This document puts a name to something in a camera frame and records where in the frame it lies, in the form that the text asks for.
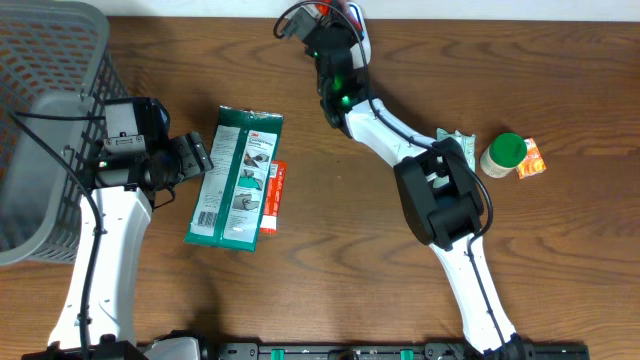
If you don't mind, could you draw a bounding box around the red snack bag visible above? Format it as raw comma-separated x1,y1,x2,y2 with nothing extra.
315,0,349,16

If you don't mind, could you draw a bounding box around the light green snack packet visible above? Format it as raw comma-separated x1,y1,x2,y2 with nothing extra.
436,128,476,171

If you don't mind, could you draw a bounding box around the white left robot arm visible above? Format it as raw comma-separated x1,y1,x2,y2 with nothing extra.
33,132,213,359

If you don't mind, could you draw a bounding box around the red white packet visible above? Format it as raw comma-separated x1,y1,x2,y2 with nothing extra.
260,161,287,234

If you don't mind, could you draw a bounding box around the green 3M wipes pack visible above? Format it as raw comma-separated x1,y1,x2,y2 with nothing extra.
185,106,284,252

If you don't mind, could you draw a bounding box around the black mounting rail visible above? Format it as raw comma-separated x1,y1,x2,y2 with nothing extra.
204,341,590,360

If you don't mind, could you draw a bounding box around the white barcode scanner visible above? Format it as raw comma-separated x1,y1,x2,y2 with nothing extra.
347,1,372,69

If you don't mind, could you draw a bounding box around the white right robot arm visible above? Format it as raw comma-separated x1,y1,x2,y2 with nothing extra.
300,20,528,359

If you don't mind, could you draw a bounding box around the green lid jar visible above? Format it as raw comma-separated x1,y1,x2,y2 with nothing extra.
480,132,527,178

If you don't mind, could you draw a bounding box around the grey plastic mesh basket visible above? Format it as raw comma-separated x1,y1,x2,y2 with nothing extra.
1,0,127,265

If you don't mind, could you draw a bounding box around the small orange carton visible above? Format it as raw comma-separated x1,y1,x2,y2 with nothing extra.
516,138,546,179

